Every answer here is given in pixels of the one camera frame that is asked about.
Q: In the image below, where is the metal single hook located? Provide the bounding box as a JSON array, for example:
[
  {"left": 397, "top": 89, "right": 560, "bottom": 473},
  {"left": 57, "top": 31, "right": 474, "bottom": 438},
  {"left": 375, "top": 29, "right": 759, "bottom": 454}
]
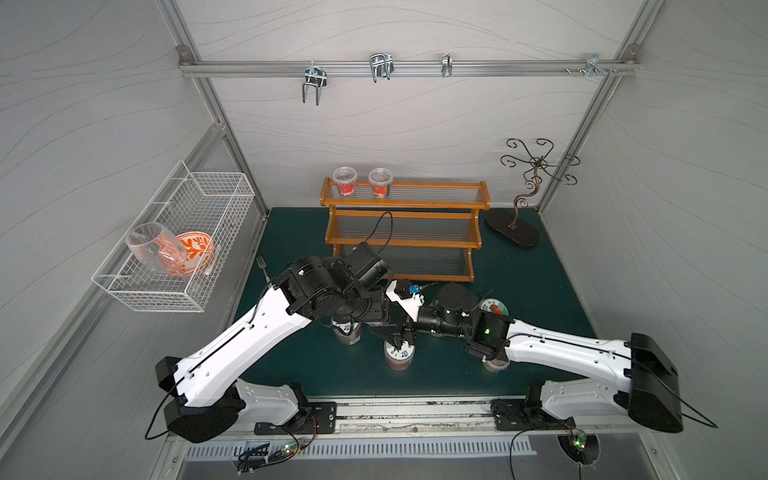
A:
[{"left": 441, "top": 53, "right": 453, "bottom": 78}]

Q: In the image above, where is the tomato label seed jar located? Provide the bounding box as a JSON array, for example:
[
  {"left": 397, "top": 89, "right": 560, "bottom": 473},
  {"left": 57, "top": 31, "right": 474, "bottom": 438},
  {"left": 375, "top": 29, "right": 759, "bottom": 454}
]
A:
[{"left": 479, "top": 298, "right": 509, "bottom": 316}]

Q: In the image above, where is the orange fruit label jar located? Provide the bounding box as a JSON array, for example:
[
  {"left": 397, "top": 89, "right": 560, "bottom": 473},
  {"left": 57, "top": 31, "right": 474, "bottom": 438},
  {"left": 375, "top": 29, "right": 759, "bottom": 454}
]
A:
[{"left": 384, "top": 341, "right": 415, "bottom": 371}]

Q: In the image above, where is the white handled fork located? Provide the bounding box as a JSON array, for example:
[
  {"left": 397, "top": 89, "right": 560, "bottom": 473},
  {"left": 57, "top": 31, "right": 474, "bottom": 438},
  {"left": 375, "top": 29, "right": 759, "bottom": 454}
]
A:
[{"left": 255, "top": 256, "right": 271, "bottom": 285}]

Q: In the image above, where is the orange wooden tiered shelf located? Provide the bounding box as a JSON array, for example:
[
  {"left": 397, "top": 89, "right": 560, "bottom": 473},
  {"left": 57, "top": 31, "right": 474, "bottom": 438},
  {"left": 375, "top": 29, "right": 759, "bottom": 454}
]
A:
[{"left": 320, "top": 178, "right": 491, "bottom": 282}]

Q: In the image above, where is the metal double hook middle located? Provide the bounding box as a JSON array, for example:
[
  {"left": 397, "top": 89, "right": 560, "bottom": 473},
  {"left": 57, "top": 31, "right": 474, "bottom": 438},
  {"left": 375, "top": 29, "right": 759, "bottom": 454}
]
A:
[{"left": 369, "top": 53, "right": 394, "bottom": 83}]

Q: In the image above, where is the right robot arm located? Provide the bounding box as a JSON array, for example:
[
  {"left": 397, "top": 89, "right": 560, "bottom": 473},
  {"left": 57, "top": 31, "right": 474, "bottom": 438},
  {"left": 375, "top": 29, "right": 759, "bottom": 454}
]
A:
[{"left": 386, "top": 280, "right": 715, "bottom": 433}]

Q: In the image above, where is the flower label seed jar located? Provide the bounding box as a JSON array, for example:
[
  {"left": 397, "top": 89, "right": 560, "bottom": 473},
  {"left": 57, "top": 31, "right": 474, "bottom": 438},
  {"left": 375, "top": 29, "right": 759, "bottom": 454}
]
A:
[{"left": 331, "top": 322, "right": 362, "bottom": 346}]

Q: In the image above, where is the clear glass cup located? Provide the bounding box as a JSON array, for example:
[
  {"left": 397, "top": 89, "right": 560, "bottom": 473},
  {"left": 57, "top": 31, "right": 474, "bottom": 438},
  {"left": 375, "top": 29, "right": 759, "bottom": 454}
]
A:
[{"left": 125, "top": 222, "right": 186, "bottom": 275}]

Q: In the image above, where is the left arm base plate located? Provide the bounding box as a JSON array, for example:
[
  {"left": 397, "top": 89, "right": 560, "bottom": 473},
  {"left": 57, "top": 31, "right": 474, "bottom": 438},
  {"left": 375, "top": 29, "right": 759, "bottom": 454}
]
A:
[{"left": 253, "top": 402, "right": 338, "bottom": 436}]

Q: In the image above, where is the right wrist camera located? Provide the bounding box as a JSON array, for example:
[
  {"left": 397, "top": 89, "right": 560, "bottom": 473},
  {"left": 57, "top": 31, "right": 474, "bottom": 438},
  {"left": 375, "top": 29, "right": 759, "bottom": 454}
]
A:
[{"left": 386, "top": 279, "right": 424, "bottom": 322}]

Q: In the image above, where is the aluminium top rail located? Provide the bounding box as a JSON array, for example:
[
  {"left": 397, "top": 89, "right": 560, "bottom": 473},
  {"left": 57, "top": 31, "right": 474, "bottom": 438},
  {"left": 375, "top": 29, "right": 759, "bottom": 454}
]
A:
[{"left": 179, "top": 58, "right": 640, "bottom": 79}]

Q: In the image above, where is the metal double hook left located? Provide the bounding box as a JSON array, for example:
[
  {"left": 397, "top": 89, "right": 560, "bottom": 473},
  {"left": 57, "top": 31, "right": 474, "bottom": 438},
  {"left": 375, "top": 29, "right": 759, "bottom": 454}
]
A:
[{"left": 302, "top": 63, "right": 328, "bottom": 106}]

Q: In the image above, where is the metal scroll hook stand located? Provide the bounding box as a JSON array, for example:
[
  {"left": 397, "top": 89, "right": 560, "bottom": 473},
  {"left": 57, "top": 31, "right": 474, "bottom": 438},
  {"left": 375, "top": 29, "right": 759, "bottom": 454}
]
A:
[{"left": 485, "top": 138, "right": 581, "bottom": 248}]

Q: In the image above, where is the white wire basket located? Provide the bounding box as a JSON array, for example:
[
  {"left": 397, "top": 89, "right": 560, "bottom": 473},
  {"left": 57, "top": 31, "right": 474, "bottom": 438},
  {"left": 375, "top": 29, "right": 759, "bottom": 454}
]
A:
[{"left": 92, "top": 161, "right": 254, "bottom": 313}]

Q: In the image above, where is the orange patterned bowl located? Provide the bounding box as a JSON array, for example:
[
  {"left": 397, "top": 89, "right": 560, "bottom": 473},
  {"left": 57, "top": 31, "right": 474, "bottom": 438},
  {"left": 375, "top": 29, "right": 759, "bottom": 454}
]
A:
[{"left": 173, "top": 231, "right": 216, "bottom": 277}]

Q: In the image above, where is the metal hook right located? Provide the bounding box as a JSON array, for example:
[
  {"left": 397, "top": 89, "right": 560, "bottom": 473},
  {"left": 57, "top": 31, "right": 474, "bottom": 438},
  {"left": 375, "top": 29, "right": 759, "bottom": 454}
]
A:
[{"left": 564, "top": 54, "right": 612, "bottom": 78}]

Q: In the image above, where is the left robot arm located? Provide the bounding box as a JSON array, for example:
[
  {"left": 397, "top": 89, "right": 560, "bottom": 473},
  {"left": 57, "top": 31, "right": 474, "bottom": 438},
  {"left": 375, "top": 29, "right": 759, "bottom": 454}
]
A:
[{"left": 155, "top": 242, "right": 413, "bottom": 443}]

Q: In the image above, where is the metal double hook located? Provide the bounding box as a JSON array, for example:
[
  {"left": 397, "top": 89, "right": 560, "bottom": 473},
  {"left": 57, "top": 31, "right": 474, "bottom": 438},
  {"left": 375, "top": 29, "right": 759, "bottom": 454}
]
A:
[
  {"left": 369, "top": 53, "right": 394, "bottom": 83},
  {"left": 302, "top": 63, "right": 328, "bottom": 106}
]

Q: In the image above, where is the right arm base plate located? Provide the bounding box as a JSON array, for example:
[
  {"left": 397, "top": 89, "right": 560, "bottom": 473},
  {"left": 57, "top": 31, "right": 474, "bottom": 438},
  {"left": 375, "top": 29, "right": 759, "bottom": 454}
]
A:
[{"left": 490, "top": 398, "right": 576, "bottom": 431}]

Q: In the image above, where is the small clear-lid jar top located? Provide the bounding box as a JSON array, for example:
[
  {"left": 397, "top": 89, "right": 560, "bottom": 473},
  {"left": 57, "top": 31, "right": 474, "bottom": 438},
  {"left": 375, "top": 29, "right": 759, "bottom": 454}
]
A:
[{"left": 331, "top": 166, "right": 358, "bottom": 197}]

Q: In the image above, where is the small clear-lid jar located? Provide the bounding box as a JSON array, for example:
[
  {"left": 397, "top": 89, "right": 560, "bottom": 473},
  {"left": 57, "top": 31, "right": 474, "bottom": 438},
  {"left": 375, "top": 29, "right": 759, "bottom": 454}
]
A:
[
  {"left": 482, "top": 359, "right": 510, "bottom": 373},
  {"left": 331, "top": 166, "right": 358, "bottom": 197},
  {"left": 368, "top": 167, "right": 393, "bottom": 199}
]

